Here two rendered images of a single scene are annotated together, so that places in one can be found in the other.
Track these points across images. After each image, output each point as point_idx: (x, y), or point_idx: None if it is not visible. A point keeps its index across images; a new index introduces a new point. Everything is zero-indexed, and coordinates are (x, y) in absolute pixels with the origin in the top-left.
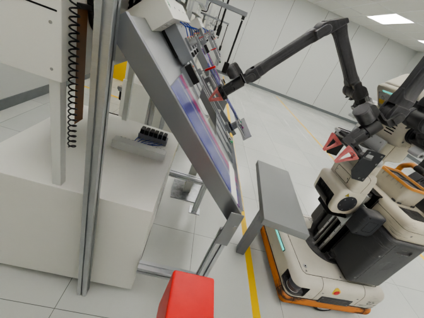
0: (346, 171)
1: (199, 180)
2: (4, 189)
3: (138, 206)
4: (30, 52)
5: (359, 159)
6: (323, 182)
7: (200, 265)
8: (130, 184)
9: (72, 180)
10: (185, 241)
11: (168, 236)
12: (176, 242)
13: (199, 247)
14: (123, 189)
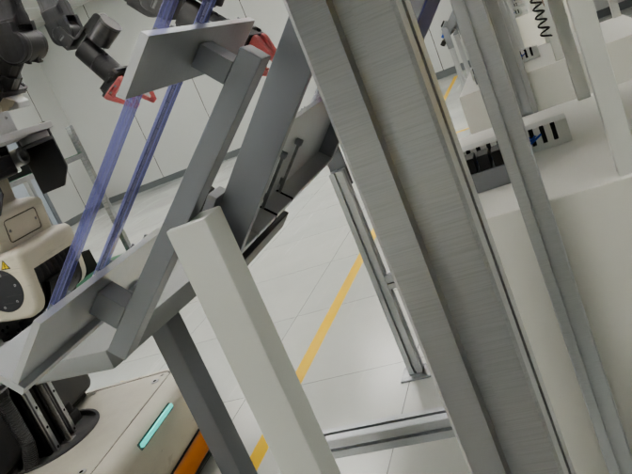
0: (23, 213)
1: (338, 427)
2: None
3: (461, 138)
4: None
5: (14, 171)
6: (44, 267)
7: (375, 251)
8: (486, 138)
9: (571, 104)
10: (410, 466)
11: (461, 460)
12: (435, 454)
13: (370, 467)
14: (492, 134)
